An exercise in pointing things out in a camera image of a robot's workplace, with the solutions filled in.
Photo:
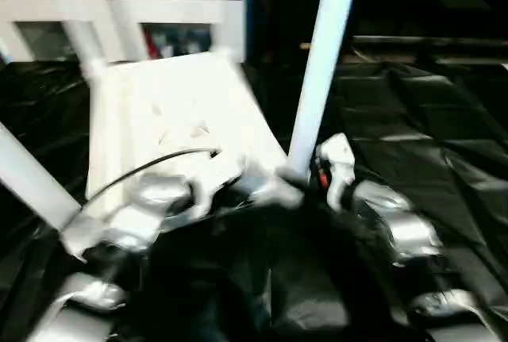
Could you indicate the white plastic table leg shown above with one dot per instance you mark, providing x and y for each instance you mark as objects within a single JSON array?
[
  {"x": 32, "y": 175},
  {"x": 321, "y": 64},
  {"x": 79, "y": 24},
  {"x": 228, "y": 17}
]

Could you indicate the white plastic table top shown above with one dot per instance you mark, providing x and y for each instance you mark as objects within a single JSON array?
[{"x": 175, "y": 112}]

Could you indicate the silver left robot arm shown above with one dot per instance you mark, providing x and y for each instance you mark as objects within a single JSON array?
[{"x": 135, "y": 223}]

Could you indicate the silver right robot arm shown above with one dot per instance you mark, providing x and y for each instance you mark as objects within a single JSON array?
[{"x": 405, "y": 231}]

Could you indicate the black table mat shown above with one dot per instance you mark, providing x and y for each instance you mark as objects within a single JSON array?
[{"x": 413, "y": 136}]

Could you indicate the black low cabinet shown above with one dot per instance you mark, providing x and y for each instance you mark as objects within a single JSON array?
[{"x": 429, "y": 1}]

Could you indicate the white glass-door cabinet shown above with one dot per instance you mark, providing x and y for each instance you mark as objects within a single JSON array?
[{"x": 103, "y": 9}]

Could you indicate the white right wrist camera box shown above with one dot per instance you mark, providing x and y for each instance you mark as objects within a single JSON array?
[{"x": 337, "y": 159}]

